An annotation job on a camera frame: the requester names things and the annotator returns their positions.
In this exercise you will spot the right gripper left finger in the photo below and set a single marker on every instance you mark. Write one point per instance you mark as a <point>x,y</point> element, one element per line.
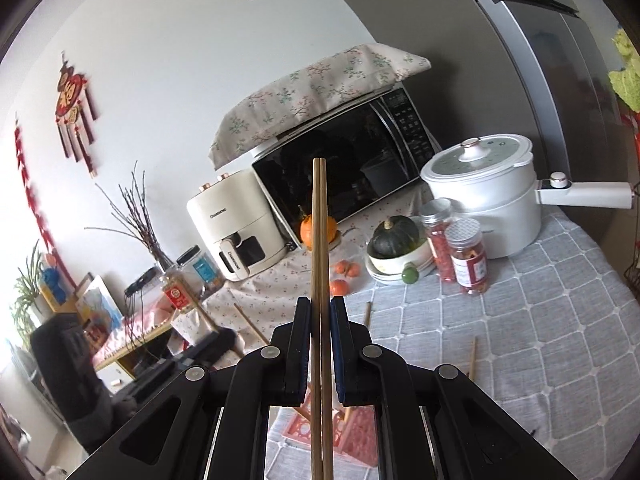
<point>297,355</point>

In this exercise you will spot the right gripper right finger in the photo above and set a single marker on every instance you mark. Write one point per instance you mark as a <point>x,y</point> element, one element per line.
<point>343,351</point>

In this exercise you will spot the pink perforated utensil basket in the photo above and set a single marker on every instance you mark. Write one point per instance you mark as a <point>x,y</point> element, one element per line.
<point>354,432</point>

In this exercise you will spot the wooden chopstick pair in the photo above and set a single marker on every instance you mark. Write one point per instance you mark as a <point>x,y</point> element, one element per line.
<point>321,377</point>

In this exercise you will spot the small orange tangerines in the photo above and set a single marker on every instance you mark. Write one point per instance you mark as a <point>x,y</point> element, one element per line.
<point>344,275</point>

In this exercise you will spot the white bowl with green knob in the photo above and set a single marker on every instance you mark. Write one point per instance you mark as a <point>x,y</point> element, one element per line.
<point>403,270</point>

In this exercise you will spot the dark green pumpkin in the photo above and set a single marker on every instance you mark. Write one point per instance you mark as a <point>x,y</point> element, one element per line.
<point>394,237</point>

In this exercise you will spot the blue labelled clear jar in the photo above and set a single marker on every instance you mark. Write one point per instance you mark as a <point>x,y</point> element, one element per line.
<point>200,272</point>

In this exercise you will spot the red labelled nut jar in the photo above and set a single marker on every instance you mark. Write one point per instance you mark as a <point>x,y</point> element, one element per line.
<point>177,291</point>

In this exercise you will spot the cream air fryer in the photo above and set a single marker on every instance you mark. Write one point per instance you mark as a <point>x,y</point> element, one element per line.
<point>236,224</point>

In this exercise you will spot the tall red-filled jar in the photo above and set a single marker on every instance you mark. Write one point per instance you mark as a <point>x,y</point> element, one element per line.
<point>436,216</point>

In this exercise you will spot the short labelled snack jar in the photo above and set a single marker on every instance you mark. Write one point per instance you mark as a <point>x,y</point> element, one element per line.
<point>468,255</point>

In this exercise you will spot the black microwave oven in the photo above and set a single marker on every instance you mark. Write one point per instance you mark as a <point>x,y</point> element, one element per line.
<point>373,147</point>

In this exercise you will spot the grey quilted table cloth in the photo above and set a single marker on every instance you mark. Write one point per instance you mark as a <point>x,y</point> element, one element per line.
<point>554,341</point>

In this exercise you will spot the white electric cooking pot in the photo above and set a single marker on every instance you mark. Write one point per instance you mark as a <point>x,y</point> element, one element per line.
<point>493,180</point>

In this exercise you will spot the dry branches in jar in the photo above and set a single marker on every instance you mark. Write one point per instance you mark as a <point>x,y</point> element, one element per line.
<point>134,217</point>

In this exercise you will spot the floral cloth on microwave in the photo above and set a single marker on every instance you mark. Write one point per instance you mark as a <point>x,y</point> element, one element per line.
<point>308,93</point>

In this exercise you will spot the red chinese knot decoration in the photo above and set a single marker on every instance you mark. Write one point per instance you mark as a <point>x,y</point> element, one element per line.
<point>74,115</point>

